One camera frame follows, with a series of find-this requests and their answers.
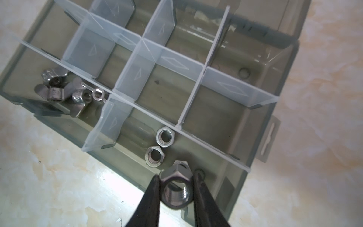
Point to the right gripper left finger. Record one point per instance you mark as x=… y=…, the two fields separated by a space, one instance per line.
x=148 y=211

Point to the silver hex nut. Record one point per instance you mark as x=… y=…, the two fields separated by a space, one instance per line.
x=165 y=137
x=176 y=185

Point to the silver wing nut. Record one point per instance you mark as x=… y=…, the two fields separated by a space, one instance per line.
x=54 y=76
x=54 y=94
x=78 y=101

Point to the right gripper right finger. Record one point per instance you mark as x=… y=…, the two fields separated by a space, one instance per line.
x=206 y=211

